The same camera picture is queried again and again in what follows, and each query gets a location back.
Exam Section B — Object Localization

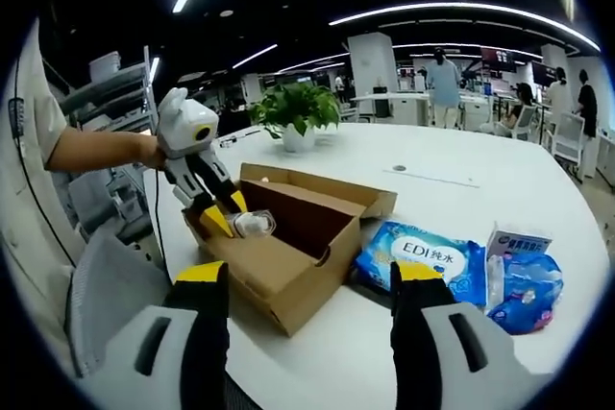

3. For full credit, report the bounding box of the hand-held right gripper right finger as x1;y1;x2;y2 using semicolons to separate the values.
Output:
388;261;535;410

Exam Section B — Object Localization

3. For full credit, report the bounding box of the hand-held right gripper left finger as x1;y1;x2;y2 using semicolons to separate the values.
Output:
103;260;232;410

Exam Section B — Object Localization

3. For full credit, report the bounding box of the blue white soft wipes pack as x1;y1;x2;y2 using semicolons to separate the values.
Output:
355;220;487;308

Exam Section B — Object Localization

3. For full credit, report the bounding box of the brown cardboard shoe box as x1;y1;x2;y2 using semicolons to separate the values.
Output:
182;162;399;338

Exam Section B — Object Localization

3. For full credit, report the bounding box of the small white carton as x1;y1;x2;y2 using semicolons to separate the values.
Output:
485;222;554;257

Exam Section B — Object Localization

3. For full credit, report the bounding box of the person's left hand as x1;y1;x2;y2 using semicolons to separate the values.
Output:
137;133;168;172

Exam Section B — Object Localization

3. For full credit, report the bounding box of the metal storage shelf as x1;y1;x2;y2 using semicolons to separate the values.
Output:
57;44;160;142

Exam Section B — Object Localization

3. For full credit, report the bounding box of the grey mesh office chair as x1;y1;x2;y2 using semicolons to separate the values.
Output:
66;227;179;377

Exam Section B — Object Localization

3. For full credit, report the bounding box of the green plant in white pot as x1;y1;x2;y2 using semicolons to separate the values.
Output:
247;82;342;153

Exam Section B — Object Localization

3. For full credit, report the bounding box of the white office chair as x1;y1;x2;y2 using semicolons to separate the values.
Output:
552;111;587;176
508;105;538;142

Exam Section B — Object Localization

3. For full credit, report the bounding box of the curved ceiling light strip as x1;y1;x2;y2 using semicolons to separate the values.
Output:
329;1;602;54

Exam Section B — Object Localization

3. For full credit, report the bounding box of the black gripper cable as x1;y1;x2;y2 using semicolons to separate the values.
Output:
153;167;173;281

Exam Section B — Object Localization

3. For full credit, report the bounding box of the thin black shirt cable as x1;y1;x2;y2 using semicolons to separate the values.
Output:
13;59;78;267

